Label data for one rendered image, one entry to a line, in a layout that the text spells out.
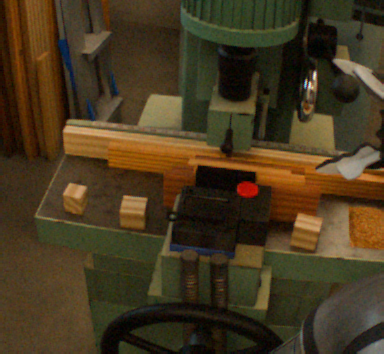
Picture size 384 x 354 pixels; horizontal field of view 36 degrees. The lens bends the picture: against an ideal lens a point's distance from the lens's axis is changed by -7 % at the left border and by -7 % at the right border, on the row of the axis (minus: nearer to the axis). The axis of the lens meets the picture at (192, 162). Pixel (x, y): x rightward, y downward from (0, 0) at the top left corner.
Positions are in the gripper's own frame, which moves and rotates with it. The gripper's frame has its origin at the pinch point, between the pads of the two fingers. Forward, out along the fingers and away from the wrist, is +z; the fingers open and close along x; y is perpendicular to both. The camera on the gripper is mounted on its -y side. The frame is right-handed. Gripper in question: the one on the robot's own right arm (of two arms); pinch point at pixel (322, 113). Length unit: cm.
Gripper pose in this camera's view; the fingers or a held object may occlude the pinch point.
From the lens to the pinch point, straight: 80.8
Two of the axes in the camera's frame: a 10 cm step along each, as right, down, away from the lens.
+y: -1.3, 3.8, -9.1
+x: -0.9, 9.1, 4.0
